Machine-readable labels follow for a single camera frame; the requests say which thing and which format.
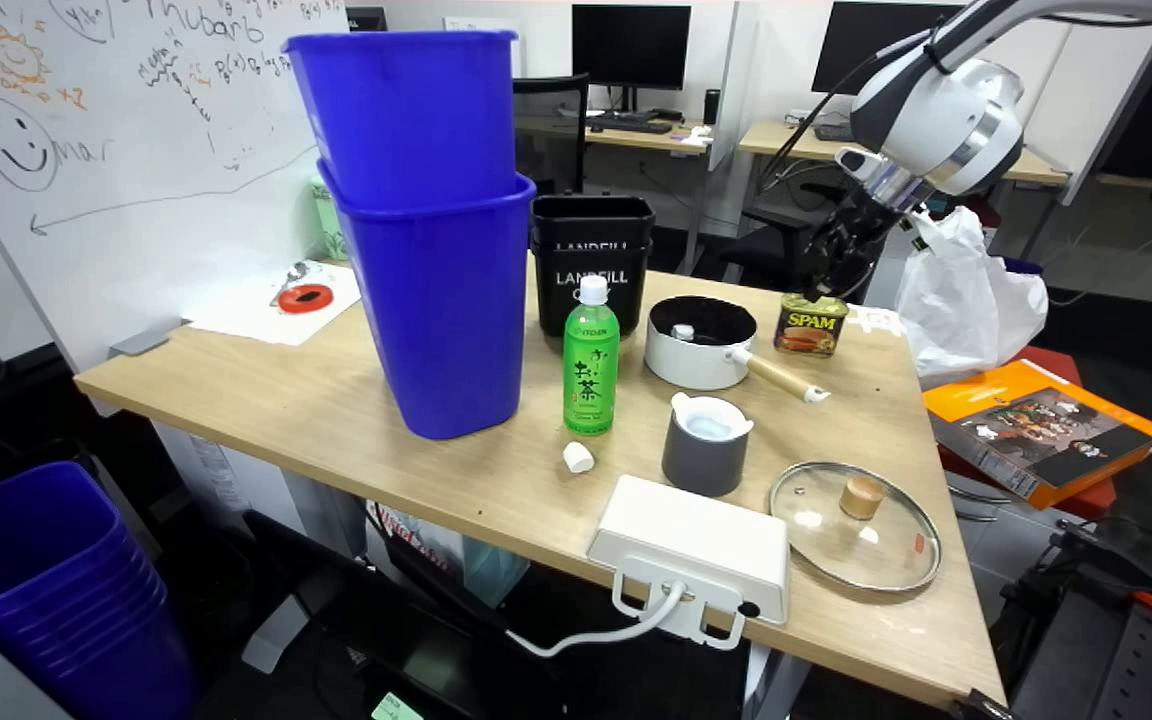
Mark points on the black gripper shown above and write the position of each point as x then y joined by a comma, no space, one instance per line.
856,240

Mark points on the gold rectangular food tin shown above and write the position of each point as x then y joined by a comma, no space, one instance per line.
811,327

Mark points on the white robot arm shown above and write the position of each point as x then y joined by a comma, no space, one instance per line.
949,121

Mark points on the white plastic bag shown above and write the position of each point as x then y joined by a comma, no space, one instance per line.
960,293

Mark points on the wooden background desk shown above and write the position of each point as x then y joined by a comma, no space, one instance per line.
791,143

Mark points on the small white object in saucepan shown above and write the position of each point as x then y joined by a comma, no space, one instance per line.
682,330

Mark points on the grey cup white inside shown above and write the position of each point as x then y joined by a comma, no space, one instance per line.
707,446

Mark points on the black wide monitor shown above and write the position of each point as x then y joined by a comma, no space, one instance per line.
879,40

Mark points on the glass pot lid wooden knob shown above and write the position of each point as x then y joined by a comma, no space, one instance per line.
856,524

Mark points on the orange book dark cover photo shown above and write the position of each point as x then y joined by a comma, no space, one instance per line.
1042,424

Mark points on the green tea bottle white cap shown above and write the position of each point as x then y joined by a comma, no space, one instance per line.
589,363

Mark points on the white rectangular power box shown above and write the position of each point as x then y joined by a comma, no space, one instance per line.
691,546

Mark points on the black monitor on stand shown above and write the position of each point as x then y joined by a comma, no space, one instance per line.
631,45

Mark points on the black background office chair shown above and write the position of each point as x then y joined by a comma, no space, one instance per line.
552,124

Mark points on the blue paper recycling bin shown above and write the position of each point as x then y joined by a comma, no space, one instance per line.
409,113
451,314

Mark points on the green wipes canister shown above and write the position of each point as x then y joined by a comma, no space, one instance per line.
321,226

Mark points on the red tape roll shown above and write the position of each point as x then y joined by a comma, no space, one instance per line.
305,297

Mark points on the grey whiteboard eraser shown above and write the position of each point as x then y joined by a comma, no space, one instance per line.
148,335

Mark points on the whiteboard with rhubarb writing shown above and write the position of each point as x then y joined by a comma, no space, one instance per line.
121,145

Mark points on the nested blue bins stack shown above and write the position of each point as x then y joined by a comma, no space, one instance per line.
50,585

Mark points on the black metal equipment frame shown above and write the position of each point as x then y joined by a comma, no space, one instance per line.
1120,641

